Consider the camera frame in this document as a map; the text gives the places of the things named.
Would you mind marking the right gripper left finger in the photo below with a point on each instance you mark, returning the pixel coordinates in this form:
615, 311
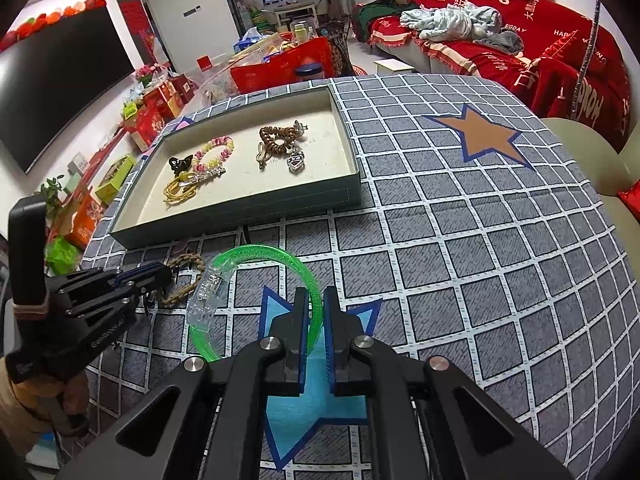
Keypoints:
205, 420

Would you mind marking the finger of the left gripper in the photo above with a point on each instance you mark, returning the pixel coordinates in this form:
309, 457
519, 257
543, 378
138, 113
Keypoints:
152, 275
143, 291

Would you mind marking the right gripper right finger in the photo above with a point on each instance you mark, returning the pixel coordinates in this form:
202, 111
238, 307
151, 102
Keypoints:
427, 419

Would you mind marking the green translucent bangle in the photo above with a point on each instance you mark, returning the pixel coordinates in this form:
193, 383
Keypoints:
236, 279

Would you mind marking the black bow hair clip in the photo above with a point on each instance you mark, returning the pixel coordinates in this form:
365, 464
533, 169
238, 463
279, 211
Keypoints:
180, 165

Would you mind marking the clear heart pendant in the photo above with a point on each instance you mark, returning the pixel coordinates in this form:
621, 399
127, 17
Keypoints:
295, 159

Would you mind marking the silver rhinestone hair clip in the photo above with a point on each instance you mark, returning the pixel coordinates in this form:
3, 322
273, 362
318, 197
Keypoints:
210, 172

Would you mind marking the pink heart pendant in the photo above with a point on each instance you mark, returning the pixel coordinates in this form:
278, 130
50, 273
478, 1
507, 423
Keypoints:
299, 129

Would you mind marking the orange gift box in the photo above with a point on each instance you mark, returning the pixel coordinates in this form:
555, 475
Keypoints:
84, 222

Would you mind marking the green gift box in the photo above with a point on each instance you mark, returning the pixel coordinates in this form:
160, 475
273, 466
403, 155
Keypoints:
113, 180

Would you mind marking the potted green plant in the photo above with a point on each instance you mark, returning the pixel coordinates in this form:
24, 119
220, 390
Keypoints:
50, 190

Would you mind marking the red gift box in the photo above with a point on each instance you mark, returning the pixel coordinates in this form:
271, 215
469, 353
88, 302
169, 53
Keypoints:
144, 127

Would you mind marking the beige rabbit hair clip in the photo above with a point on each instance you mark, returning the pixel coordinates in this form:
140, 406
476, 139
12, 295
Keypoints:
262, 156

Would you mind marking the green shallow tray box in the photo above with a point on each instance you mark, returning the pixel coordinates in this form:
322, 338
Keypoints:
246, 193

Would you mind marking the grey checked tablecloth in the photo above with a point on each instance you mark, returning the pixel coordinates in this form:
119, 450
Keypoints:
480, 240

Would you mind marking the black television screen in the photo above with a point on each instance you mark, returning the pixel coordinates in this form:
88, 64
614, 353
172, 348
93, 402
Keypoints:
52, 76

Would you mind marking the blue lid jar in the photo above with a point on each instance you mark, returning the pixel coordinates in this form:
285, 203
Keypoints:
310, 71

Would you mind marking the red embroidered cushion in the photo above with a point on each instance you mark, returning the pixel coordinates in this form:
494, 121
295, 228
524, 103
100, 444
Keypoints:
631, 199

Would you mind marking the beige armchair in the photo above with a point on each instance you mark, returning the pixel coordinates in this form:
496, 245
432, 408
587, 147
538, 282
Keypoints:
609, 173

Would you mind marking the small white stool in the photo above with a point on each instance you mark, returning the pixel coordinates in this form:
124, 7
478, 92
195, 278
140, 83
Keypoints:
393, 66

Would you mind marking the red covered sofa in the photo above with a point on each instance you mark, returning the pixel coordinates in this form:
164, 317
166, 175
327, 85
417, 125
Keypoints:
543, 77

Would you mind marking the light blue clothes pile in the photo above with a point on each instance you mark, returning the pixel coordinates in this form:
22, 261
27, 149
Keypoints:
480, 24

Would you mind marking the camera pole stand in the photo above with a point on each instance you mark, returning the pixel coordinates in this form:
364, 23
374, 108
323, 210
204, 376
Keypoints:
586, 59

